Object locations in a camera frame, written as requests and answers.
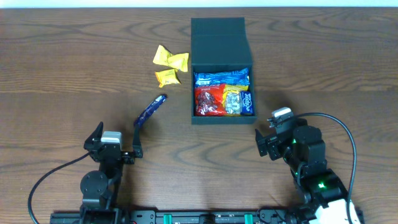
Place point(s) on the dark blue snack bar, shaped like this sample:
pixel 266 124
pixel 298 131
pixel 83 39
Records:
pixel 150 109

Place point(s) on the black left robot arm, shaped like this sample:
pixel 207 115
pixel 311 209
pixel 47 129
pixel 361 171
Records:
pixel 100 187

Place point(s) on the red Hacks candy bag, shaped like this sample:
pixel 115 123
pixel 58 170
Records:
pixel 209 100

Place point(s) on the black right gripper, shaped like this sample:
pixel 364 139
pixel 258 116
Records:
pixel 272 142

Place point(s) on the large yellow candy wrapper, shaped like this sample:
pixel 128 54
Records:
pixel 166 58

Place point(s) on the blue wafer bar packet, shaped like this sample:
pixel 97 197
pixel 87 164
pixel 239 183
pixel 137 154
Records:
pixel 235 77

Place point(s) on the black aluminium mounting rail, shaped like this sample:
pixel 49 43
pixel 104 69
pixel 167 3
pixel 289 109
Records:
pixel 174 217

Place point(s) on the blue Eclipse gum pack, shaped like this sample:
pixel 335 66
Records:
pixel 246 103

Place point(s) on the yellow seed snack bag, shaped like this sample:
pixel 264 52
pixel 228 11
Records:
pixel 232 101

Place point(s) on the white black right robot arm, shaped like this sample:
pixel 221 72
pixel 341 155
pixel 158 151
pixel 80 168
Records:
pixel 325 198

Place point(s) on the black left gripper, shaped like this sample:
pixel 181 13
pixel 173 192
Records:
pixel 115 154

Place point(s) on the small yellow candy wrapper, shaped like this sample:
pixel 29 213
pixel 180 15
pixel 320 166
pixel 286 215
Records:
pixel 167 77

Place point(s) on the dark green box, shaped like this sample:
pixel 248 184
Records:
pixel 220 44

